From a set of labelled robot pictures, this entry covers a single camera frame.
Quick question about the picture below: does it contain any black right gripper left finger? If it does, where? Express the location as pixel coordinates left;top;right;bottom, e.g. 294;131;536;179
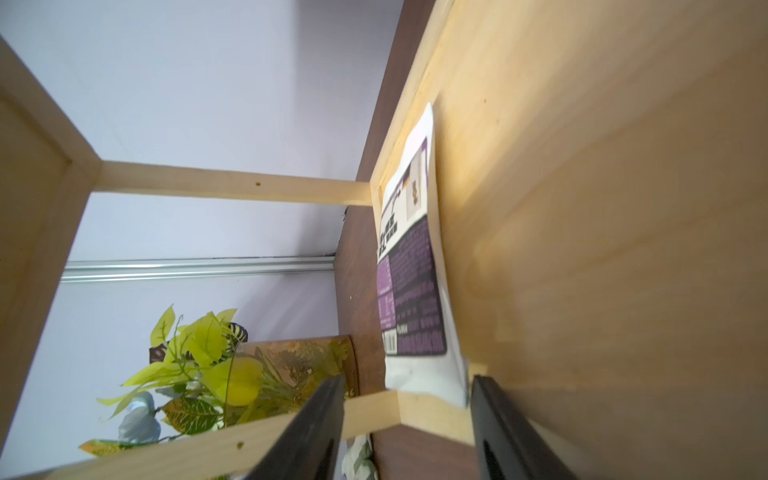
245;376;345;480

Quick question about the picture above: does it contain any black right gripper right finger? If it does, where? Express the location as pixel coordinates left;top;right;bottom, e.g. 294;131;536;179
470;375;576;480

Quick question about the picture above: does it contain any purple coffee bag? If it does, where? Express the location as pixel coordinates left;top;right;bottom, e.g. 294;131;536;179
376;105;469;408

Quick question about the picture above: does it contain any light wooden two-tier shelf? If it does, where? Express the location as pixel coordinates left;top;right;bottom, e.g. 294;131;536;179
1;1;767;479

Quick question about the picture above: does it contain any green artificial plant in vase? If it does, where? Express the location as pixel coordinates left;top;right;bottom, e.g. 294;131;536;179
79;308;359;457

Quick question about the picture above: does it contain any aluminium frame corner post left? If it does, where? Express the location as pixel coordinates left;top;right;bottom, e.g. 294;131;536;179
60;255;335;284

